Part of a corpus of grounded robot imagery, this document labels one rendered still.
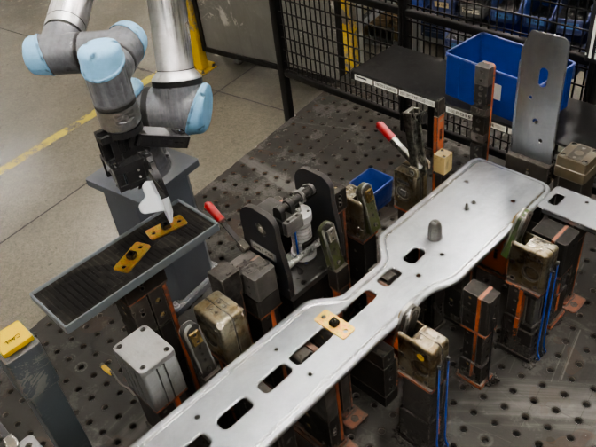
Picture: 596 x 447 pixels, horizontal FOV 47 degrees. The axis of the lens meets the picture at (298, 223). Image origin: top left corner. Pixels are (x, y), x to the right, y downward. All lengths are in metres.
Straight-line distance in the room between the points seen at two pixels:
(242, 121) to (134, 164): 2.75
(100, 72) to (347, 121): 1.49
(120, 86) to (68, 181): 2.68
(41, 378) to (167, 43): 0.75
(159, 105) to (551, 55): 0.90
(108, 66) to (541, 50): 0.98
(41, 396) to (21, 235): 2.25
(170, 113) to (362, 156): 0.96
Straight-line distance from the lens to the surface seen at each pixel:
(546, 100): 1.75
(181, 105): 1.58
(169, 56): 1.58
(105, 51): 1.21
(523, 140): 1.83
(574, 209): 1.70
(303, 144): 2.46
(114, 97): 1.23
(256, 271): 1.42
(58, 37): 1.36
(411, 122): 1.61
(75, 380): 1.86
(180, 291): 1.89
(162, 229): 1.45
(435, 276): 1.49
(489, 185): 1.74
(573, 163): 1.75
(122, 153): 1.31
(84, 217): 3.58
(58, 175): 3.97
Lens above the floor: 2.05
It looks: 40 degrees down
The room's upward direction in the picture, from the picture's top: 8 degrees counter-clockwise
